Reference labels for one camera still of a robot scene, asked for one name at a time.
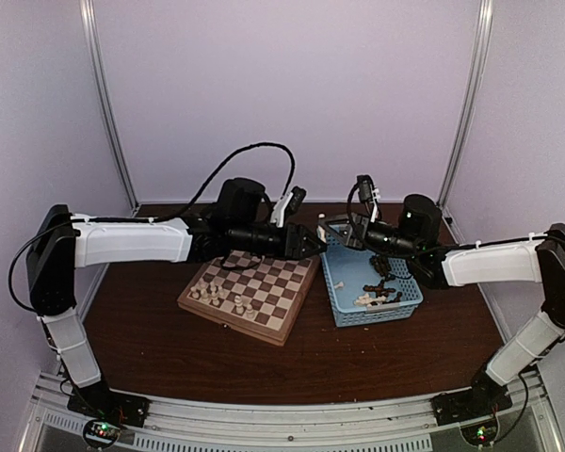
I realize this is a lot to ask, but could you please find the white king chess piece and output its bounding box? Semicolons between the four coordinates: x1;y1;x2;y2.
316;213;326;242

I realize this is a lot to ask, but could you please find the right black cable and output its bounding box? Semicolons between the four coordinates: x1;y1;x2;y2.
346;183;434;269

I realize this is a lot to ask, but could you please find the front aluminium rail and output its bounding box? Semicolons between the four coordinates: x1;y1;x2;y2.
15;371;565;451

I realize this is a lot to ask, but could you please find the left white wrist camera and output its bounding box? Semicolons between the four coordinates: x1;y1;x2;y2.
269;186;307;228

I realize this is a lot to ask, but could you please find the wooden folding chess board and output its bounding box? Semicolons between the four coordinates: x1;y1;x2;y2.
177;251;320;347

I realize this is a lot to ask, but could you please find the white queen chess piece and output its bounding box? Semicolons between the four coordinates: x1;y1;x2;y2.
234;295;245;315

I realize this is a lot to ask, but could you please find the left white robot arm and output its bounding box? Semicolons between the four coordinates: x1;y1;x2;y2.
25;177;326;418

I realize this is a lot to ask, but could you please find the right aluminium frame post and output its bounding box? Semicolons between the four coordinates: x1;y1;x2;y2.
437;0;494;210

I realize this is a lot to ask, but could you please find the light blue plastic basket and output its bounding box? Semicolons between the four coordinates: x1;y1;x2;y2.
321;231;423;327

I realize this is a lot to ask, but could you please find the left aluminium frame post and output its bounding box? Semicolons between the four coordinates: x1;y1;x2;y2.
79;0;139;212

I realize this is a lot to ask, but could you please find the aluminium frame post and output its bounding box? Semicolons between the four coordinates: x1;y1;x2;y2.
437;0;494;210
79;0;139;212

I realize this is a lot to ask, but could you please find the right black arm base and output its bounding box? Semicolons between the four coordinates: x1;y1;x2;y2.
430;367;513;426

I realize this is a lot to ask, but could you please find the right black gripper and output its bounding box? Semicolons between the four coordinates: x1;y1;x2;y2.
318;213;421;262

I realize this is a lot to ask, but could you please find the dark chess pieces pile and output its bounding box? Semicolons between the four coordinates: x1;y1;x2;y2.
363;255;398;299

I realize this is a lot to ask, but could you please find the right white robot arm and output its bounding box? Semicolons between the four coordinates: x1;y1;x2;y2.
318;194;565;416

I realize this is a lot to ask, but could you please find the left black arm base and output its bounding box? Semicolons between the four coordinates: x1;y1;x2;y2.
67;378;150;428

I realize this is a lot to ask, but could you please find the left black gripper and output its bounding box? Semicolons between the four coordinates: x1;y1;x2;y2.
230;221;329;262

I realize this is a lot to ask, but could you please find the white chess pieces pile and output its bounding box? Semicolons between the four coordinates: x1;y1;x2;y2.
333;282;389;309

